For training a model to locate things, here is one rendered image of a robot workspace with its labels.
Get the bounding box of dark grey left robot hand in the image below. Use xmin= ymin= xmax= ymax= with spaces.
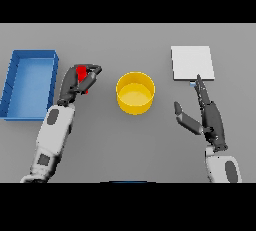
xmin=56 ymin=63 xmax=103 ymax=107

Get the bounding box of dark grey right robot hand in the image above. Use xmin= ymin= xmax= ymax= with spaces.
xmin=173 ymin=73 xmax=229 ymax=153

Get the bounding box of red beaker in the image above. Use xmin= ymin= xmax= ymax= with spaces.
xmin=75 ymin=66 xmax=90 ymax=95

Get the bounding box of pale square measuring scale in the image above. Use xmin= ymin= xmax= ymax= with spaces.
xmin=170 ymin=45 xmax=216 ymax=86

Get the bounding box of yellow bowl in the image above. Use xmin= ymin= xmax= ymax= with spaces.
xmin=115 ymin=71 xmax=156 ymax=116

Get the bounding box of blue tray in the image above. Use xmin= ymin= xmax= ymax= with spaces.
xmin=0 ymin=49 xmax=60 ymax=122

